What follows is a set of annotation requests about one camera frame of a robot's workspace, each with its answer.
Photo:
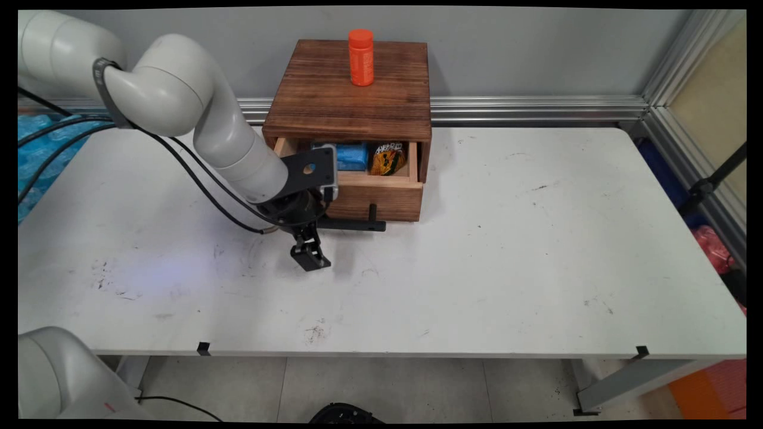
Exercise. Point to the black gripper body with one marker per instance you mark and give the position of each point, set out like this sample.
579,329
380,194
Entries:
295,208

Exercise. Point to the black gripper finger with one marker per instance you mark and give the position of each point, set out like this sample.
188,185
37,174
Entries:
319,257
300,245

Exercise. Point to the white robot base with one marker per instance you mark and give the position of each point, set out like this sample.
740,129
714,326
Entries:
59,375

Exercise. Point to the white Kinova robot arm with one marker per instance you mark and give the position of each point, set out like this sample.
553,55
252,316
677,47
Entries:
179,89

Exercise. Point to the blue plastic package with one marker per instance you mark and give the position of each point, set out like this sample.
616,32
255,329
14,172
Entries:
351,156

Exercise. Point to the yellow black snack bag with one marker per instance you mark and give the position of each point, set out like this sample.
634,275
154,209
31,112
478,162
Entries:
387,159

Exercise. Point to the dark wooden cabinet box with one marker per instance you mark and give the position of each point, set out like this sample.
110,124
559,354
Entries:
357,101

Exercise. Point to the black tape mark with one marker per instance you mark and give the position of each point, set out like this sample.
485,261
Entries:
204,348

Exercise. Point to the black round object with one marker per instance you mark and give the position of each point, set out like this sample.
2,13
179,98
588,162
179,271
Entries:
346,413

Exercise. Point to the orange plastic bottle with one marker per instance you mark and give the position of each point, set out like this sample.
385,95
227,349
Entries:
361,59

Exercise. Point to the blue bubble wrap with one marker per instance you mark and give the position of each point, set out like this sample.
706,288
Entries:
42,161

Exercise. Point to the blue bag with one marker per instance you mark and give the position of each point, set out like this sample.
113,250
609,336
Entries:
661,173

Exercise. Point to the red plastic bag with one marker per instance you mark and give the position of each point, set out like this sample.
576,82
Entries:
712,247

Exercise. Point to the black tripod stand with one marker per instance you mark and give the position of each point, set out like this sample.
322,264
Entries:
712,182

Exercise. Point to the orange box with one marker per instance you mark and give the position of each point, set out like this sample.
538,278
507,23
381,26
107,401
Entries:
712,390

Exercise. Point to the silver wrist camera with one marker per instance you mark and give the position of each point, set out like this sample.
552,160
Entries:
329,192

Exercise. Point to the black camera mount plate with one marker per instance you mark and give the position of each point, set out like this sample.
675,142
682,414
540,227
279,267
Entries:
322,161

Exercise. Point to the horizontal aluminium frame rail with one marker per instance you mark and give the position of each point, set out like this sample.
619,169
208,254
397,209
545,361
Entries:
524,108

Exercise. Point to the aluminium corner frame post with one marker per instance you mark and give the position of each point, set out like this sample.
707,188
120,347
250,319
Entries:
673,89

